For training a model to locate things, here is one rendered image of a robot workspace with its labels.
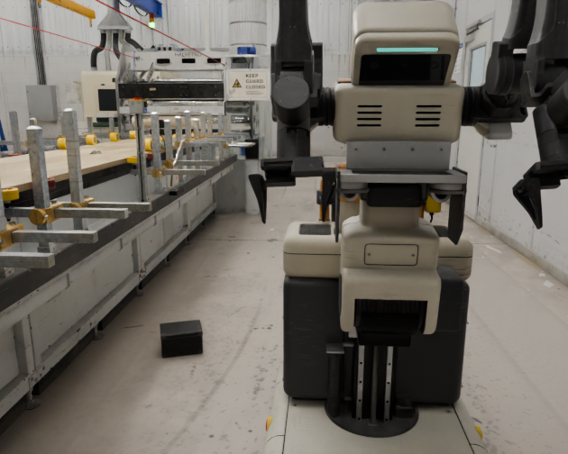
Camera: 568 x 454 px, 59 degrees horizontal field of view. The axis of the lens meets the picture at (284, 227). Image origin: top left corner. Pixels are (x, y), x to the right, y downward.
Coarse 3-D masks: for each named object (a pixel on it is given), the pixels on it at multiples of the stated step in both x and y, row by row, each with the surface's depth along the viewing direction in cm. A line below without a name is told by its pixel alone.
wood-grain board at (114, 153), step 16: (96, 144) 406; (112, 144) 406; (128, 144) 406; (0, 160) 274; (16, 160) 274; (48, 160) 274; (64, 160) 274; (96, 160) 274; (112, 160) 274; (0, 176) 209; (16, 176) 209; (48, 176) 209; (64, 176) 219
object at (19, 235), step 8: (16, 232) 145; (24, 232) 145; (32, 232) 145; (40, 232) 145; (48, 232) 145; (56, 232) 145; (64, 232) 144; (72, 232) 144; (80, 232) 144; (88, 232) 144; (96, 232) 146; (16, 240) 146; (24, 240) 146; (32, 240) 145; (40, 240) 145; (48, 240) 145; (56, 240) 145; (64, 240) 145; (72, 240) 145; (80, 240) 145; (88, 240) 144; (96, 240) 146
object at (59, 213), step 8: (8, 208) 170; (16, 208) 170; (24, 208) 170; (32, 208) 170; (56, 208) 170; (64, 208) 170; (72, 208) 170; (80, 208) 170; (88, 208) 170; (96, 208) 170; (104, 208) 170; (112, 208) 170; (120, 208) 170; (8, 216) 170; (16, 216) 171; (24, 216) 170; (56, 216) 170; (64, 216) 170; (72, 216) 169; (80, 216) 169; (88, 216) 169; (96, 216) 169; (104, 216) 169; (112, 216) 169; (120, 216) 168
